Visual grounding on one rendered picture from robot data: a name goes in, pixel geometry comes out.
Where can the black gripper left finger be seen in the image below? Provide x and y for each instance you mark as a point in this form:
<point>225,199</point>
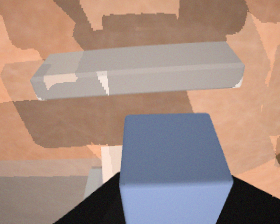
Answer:
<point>102,206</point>

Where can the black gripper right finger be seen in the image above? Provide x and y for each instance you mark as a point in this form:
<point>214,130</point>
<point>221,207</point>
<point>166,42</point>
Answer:
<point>247,204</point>

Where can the blue block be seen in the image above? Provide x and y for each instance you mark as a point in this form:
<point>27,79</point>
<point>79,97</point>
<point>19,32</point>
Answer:
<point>173,169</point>

